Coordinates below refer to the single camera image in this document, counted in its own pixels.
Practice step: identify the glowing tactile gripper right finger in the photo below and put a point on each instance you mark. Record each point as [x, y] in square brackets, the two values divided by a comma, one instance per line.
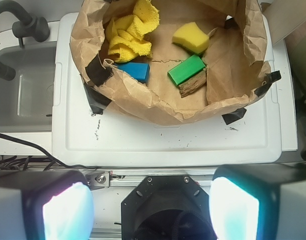
[264, 201]

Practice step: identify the cardboard sheet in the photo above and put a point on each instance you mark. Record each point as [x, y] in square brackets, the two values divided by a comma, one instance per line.
[286, 20]

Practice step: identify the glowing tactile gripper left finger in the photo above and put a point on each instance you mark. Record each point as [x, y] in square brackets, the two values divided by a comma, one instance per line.
[45, 205]

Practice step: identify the black octagonal mount plate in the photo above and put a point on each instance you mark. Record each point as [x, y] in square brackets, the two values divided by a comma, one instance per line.
[167, 207]

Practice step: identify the yellow and green sponge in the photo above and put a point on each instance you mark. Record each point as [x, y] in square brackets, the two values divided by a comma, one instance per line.
[192, 38]

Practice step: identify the brown wood bark piece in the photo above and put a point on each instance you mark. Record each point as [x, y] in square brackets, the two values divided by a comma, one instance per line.
[193, 84]

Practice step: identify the brown paper bag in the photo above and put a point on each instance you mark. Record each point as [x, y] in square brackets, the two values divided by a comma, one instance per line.
[238, 74]

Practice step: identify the aluminium frame rail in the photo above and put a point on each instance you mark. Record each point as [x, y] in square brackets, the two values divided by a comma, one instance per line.
[132, 177]

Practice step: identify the yellow crumpled cloth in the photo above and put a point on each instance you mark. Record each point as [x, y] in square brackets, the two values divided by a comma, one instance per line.
[127, 35]

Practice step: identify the blue rectangular block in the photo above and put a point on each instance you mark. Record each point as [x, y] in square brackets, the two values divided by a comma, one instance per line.
[138, 71]

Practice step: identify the dark grey sink faucet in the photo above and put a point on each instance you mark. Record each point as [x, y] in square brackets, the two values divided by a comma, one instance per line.
[28, 25]

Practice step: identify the green rectangular block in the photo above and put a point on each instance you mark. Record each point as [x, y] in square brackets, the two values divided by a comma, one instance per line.
[186, 69]

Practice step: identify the grey sink basin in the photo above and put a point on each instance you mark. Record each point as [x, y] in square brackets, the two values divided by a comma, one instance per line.
[26, 102]

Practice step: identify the white plastic bin lid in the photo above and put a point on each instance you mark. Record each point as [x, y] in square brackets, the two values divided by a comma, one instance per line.
[114, 140]

